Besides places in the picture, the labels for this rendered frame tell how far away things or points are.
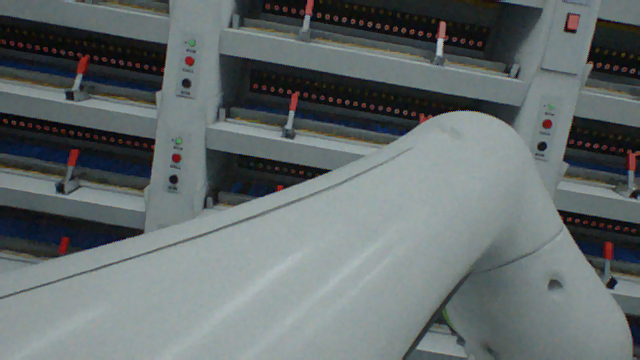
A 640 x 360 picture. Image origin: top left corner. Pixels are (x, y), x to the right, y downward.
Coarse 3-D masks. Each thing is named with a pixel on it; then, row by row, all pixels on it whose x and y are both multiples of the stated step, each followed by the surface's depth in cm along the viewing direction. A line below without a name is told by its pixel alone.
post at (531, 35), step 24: (552, 0) 62; (600, 0) 62; (504, 24) 78; (528, 24) 68; (504, 48) 76; (528, 48) 66; (552, 72) 63; (528, 96) 64; (576, 96) 63; (504, 120) 71; (528, 120) 64; (528, 144) 64; (552, 144) 64; (552, 168) 65; (552, 192) 65
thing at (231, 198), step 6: (222, 192) 73; (228, 192) 74; (222, 198) 73; (228, 198) 73; (234, 198) 73; (240, 198) 72; (246, 198) 73; (252, 198) 73; (222, 204) 72; (234, 204) 73; (240, 204) 73
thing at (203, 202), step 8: (224, 168) 81; (240, 168) 82; (216, 176) 76; (224, 176) 82; (256, 176) 83; (264, 176) 82; (272, 176) 82; (280, 176) 82; (288, 176) 82; (208, 184) 71; (216, 184) 77; (224, 184) 82; (200, 192) 67; (208, 192) 72; (216, 192) 72; (200, 200) 68; (208, 200) 70; (216, 200) 73; (200, 208) 69; (208, 208) 71; (200, 216) 68
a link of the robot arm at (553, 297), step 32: (544, 256) 22; (576, 256) 22; (480, 288) 23; (512, 288) 22; (544, 288) 21; (576, 288) 21; (448, 320) 33; (480, 320) 24; (512, 320) 22; (544, 320) 21; (576, 320) 21; (608, 320) 21; (480, 352) 25; (512, 352) 22; (544, 352) 21; (576, 352) 21; (608, 352) 21
